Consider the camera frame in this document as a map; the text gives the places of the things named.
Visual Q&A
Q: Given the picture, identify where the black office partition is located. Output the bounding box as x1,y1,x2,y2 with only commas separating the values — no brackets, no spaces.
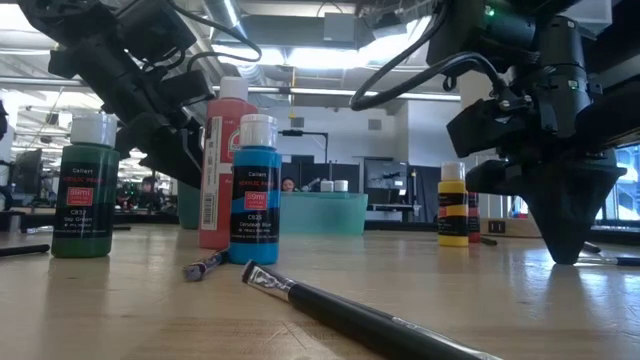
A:
282,154,361,194

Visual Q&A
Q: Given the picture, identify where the cerulean blue paint bottle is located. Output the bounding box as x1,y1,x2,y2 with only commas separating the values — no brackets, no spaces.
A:
227,113,284,266

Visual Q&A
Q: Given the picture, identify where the small red paint bottle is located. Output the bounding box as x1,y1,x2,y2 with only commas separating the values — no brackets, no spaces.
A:
467,192,482,244

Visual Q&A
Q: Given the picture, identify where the teal plastic cup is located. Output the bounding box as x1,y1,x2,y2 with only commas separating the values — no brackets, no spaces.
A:
177,179,202,231

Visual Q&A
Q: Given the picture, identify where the long ceiling light bar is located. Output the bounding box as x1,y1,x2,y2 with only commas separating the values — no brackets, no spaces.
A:
0,74,462,102

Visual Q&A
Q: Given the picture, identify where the black monitor screen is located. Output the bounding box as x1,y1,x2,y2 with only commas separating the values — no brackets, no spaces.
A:
363,158,409,191

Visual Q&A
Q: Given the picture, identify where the sap green paint bottle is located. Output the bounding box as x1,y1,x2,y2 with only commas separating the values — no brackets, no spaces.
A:
50,113,121,259

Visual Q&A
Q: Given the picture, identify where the window with black frame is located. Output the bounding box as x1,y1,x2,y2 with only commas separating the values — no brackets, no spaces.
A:
509,143,640,224

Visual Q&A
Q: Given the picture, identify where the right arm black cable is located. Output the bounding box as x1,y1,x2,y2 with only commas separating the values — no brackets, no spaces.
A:
348,0,509,112

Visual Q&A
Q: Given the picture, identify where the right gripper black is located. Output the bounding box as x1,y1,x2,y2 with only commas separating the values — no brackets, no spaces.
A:
465,17,627,265

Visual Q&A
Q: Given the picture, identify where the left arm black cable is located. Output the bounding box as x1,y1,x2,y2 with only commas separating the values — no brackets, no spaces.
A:
167,0,264,69

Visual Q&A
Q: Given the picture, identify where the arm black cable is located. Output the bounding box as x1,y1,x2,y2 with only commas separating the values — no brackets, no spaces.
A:
348,0,509,112
167,0,264,69

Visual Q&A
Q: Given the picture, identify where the teal translucent plastic bin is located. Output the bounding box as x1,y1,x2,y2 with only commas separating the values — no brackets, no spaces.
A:
278,191,370,237

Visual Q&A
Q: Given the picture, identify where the large bright red paint bottle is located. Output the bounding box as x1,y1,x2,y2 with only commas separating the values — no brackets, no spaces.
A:
198,75,259,250

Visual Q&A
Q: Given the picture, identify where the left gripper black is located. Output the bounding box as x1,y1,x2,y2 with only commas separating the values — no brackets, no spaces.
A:
49,37,205,190

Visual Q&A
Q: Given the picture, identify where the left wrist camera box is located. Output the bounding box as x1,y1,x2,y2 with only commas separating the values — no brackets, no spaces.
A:
158,68,217,107

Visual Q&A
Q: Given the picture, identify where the grey ceiling box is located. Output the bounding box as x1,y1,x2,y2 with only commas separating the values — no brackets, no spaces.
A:
322,12,357,43

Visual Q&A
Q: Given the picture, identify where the black computer monitor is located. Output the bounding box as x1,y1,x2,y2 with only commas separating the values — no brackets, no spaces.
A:
12,148,45,194

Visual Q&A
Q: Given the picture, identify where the small yellow paint bottle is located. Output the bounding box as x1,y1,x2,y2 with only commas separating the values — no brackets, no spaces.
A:
437,161,470,248

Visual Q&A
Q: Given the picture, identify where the black aluminium table frame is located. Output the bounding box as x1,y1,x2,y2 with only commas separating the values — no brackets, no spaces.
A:
0,209,640,247

